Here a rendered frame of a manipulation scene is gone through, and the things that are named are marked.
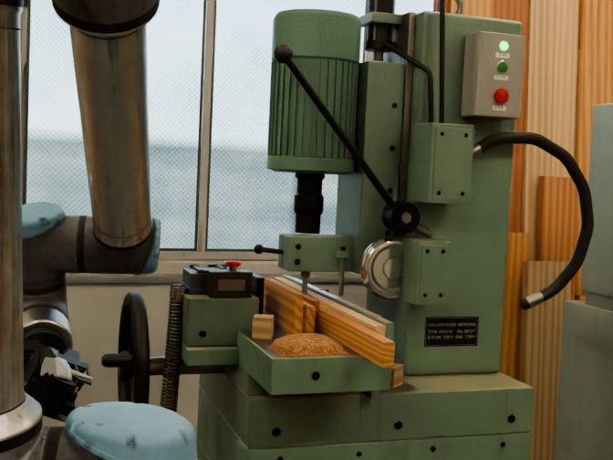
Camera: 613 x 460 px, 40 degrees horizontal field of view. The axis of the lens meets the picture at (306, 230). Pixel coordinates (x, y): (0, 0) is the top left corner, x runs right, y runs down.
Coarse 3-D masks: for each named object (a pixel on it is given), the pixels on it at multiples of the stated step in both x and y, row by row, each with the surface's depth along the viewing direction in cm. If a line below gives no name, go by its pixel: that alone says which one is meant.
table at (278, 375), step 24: (240, 336) 155; (192, 360) 153; (216, 360) 154; (240, 360) 155; (264, 360) 140; (288, 360) 136; (312, 360) 137; (336, 360) 139; (360, 360) 140; (264, 384) 139; (288, 384) 137; (312, 384) 138; (336, 384) 139; (360, 384) 141; (384, 384) 142
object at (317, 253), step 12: (288, 240) 167; (300, 240) 168; (312, 240) 168; (324, 240) 169; (336, 240) 170; (348, 240) 171; (288, 252) 167; (300, 252) 168; (312, 252) 169; (324, 252) 170; (348, 252) 171; (288, 264) 167; (300, 264) 168; (312, 264) 169; (324, 264) 170; (336, 264) 171; (348, 264) 171
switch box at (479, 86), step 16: (480, 32) 162; (480, 48) 162; (496, 48) 163; (512, 48) 164; (464, 64) 167; (480, 64) 162; (496, 64) 163; (512, 64) 164; (464, 80) 167; (480, 80) 162; (496, 80) 163; (512, 80) 164; (464, 96) 167; (480, 96) 162; (512, 96) 164; (464, 112) 166; (480, 112) 163; (496, 112) 164; (512, 112) 165
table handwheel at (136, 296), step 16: (128, 304) 165; (144, 304) 158; (128, 320) 171; (144, 320) 153; (128, 336) 173; (144, 336) 151; (128, 352) 162; (144, 352) 150; (128, 368) 160; (144, 368) 149; (160, 368) 163; (192, 368) 165; (208, 368) 166; (128, 384) 173; (144, 384) 149; (128, 400) 171; (144, 400) 150
